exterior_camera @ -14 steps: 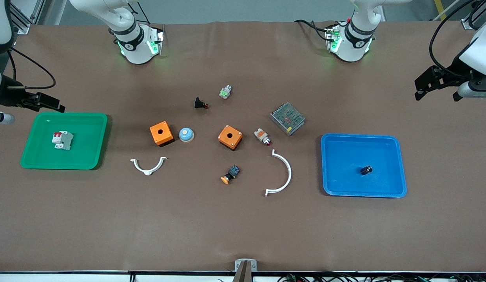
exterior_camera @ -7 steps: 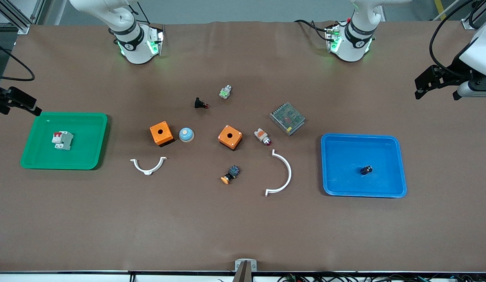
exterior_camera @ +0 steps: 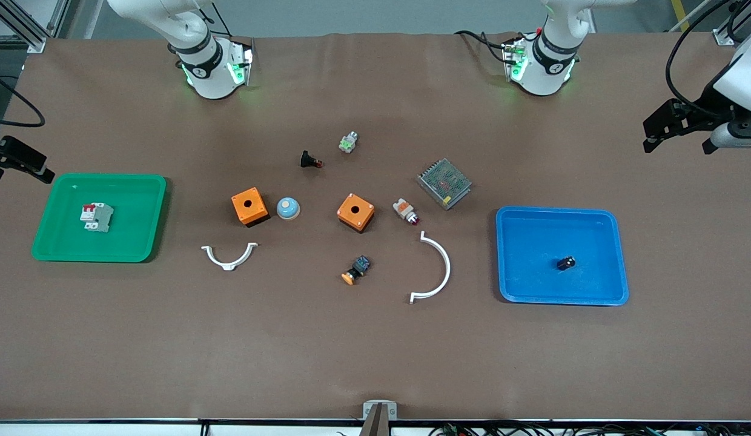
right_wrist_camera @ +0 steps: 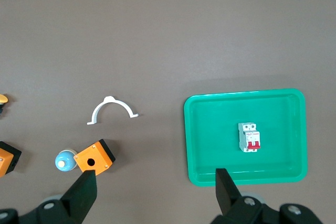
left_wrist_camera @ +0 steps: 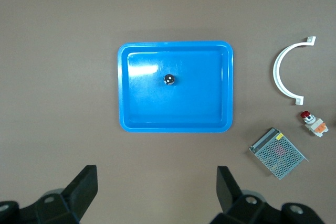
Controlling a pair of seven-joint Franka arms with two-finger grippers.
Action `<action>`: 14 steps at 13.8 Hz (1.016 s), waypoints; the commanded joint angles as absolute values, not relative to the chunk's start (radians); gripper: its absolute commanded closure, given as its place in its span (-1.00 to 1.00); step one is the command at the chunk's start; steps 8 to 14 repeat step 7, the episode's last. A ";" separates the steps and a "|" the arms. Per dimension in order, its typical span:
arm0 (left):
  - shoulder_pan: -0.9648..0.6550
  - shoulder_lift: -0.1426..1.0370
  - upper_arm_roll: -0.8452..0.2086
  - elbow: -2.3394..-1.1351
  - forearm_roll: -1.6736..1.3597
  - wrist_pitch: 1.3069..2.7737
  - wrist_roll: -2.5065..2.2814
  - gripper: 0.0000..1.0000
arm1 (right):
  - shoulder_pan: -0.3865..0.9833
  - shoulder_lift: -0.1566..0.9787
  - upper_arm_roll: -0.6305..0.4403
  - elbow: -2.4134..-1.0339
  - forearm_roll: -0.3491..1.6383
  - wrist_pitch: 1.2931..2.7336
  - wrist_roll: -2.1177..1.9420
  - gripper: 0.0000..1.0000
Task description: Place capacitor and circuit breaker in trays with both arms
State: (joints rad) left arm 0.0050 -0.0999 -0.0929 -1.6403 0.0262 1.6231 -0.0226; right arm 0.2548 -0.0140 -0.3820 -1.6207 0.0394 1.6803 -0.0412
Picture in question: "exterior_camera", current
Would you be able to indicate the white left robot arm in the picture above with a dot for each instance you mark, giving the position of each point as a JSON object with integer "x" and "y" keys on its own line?
{"x": 542, "y": 72}

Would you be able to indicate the aluminium frame profile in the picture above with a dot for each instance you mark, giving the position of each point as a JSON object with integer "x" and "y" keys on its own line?
{"x": 724, "y": 36}
{"x": 30, "y": 36}

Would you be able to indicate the large white semicircular bracket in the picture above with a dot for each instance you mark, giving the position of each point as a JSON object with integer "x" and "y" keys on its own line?
{"x": 446, "y": 266}

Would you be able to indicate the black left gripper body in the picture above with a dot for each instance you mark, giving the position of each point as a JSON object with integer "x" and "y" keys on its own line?
{"x": 704, "y": 111}

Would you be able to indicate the green plastic tray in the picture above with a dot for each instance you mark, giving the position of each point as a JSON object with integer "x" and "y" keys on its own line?
{"x": 133, "y": 230}

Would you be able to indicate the black cylindrical capacitor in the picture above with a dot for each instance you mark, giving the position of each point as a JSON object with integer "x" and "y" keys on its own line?
{"x": 565, "y": 263}

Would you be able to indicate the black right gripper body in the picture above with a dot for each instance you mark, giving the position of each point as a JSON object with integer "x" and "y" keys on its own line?
{"x": 5, "y": 151}

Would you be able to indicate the orange push button switch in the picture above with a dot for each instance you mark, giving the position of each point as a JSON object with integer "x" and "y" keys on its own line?
{"x": 357, "y": 270}

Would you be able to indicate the blue plastic tray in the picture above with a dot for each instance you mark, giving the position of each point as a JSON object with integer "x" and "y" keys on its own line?
{"x": 533, "y": 260}

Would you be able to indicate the red indicator light white body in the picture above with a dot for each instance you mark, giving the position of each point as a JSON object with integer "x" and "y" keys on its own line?
{"x": 404, "y": 210}

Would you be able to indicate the black switch with red button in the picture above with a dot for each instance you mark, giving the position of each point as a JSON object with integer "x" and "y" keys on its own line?
{"x": 307, "y": 159}

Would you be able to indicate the orange button enclosure box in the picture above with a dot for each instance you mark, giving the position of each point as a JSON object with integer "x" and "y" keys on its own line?
{"x": 364, "y": 213}
{"x": 258, "y": 210}

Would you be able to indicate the small white curved bracket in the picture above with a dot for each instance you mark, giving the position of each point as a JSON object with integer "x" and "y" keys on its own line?
{"x": 229, "y": 265}

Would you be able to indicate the blue dome push button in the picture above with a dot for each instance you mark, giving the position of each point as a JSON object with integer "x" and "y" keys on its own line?
{"x": 288, "y": 208}

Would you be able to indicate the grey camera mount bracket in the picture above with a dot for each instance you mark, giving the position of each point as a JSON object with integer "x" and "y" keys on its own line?
{"x": 380, "y": 413}

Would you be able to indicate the grey red circuit breaker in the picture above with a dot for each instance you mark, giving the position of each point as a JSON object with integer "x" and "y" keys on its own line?
{"x": 100, "y": 219}

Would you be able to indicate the metal mesh power supply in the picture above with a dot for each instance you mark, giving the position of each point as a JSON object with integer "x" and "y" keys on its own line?
{"x": 443, "y": 183}

